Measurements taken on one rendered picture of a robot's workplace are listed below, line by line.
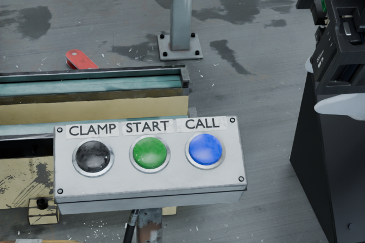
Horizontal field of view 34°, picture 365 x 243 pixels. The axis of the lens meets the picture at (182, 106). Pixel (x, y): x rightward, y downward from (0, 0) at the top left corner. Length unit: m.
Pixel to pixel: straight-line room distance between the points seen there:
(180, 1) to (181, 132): 0.54
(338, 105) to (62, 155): 0.24
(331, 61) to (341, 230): 0.46
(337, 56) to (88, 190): 0.26
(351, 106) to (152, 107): 0.46
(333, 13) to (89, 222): 0.55
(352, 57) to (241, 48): 0.80
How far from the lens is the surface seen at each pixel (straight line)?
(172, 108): 0.87
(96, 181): 0.53
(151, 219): 0.61
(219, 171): 0.53
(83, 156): 0.53
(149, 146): 0.53
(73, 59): 1.08
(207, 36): 1.18
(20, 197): 0.84
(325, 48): 0.38
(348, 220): 0.81
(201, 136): 0.54
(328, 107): 0.44
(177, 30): 1.09
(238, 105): 1.01
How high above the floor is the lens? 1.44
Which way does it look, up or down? 40 degrees down
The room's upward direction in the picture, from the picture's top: 2 degrees clockwise
